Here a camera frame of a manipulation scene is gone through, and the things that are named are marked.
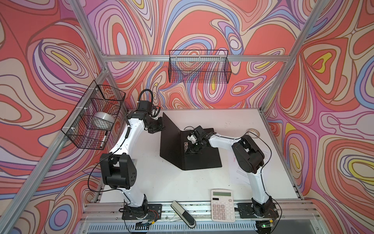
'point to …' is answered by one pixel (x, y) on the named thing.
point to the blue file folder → (172, 147)
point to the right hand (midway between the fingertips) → (187, 156)
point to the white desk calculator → (222, 205)
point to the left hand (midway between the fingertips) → (166, 125)
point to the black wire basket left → (91, 123)
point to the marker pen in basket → (104, 138)
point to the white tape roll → (256, 134)
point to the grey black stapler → (189, 221)
